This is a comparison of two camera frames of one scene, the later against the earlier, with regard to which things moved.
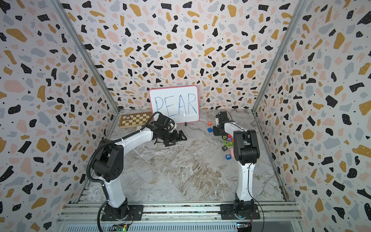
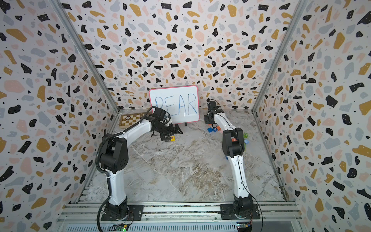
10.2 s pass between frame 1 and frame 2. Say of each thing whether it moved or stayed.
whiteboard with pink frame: stayed
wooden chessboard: stayed
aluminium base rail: stayed
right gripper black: moved
